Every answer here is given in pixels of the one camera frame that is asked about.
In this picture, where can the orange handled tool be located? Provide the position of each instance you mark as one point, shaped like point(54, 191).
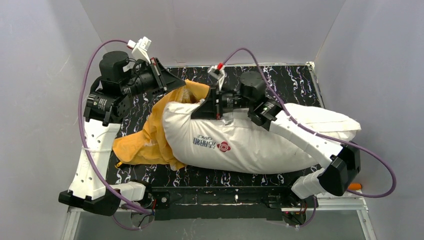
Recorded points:
point(355, 187)

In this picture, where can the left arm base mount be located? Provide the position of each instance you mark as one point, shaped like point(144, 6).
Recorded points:
point(155, 198)

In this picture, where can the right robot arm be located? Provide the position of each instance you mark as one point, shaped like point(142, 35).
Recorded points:
point(339, 160)

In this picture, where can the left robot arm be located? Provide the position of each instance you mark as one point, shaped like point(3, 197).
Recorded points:
point(100, 117)

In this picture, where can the yellow and blue pillowcase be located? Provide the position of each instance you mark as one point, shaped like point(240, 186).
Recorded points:
point(149, 146)

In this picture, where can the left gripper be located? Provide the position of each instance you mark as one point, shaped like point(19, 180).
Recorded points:
point(158, 75)

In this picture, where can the aluminium frame rail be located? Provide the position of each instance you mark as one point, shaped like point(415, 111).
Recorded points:
point(82, 225)

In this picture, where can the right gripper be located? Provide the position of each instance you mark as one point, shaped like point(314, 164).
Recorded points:
point(214, 103)

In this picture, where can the white pillow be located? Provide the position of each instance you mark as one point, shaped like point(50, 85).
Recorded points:
point(232, 144)

